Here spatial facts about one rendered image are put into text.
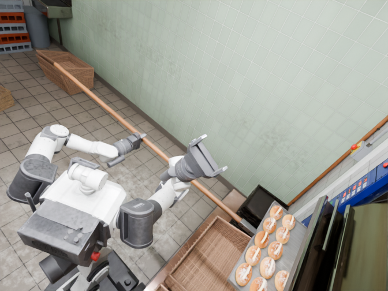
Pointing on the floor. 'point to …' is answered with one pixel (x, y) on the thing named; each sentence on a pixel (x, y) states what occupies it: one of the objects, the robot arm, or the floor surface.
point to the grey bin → (37, 27)
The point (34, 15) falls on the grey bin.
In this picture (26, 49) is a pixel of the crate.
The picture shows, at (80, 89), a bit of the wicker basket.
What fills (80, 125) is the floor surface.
